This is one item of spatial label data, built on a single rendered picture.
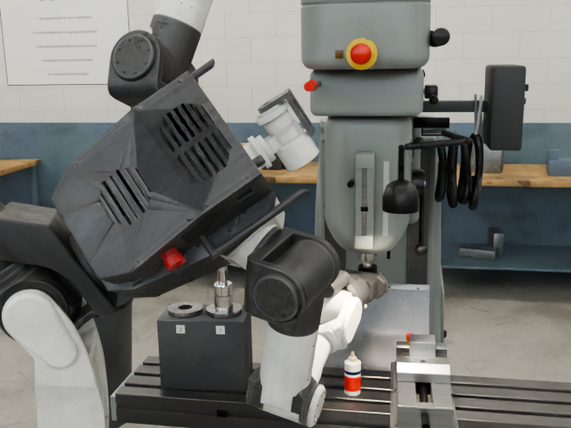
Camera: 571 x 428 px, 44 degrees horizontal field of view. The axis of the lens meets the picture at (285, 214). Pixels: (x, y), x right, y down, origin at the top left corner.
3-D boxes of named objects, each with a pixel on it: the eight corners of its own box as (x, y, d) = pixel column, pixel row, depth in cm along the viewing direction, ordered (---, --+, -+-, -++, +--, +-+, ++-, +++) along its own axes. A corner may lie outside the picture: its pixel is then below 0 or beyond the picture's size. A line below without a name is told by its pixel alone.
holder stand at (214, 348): (246, 391, 175) (244, 317, 171) (160, 389, 177) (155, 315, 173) (252, 370, 187) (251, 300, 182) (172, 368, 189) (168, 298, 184)
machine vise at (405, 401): (459, 438, 152) (460, 392, 150) (390, 434, 155) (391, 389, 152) (447, 368, 186) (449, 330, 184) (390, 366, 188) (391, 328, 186)
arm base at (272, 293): (283, 346, 109) (313, 295, 103) (218, 299, 112) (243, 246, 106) (322, 303, 122) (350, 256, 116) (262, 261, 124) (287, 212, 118)
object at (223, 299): (216, 304, 180) (215, 284, 178) (234, 304, 179) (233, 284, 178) (213, 311, 175) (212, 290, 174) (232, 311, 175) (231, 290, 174)
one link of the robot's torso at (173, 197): (105, 341, 96) (317, 194, 98) (-9, 150, 104) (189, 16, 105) (165, 346, 125) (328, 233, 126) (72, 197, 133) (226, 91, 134)
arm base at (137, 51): (108, 114, 116) (166, 89, 113) (93, 45, 119) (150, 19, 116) (155, 136, 130) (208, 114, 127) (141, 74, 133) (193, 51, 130)
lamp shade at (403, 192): (395, 215, 136) (396, 183, 134) (375, 208, 142) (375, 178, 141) (426, 211, 139) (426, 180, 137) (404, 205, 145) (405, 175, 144)
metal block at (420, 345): (434, 366, 168) (435, 343, 167) (409, 365, 169) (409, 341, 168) (433, 357, 173) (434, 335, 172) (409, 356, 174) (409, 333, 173)
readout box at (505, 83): (526, 151, 175) (531, 65, 170) (489, 150, 177) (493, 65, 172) (515, 141, 194) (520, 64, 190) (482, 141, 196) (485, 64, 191)
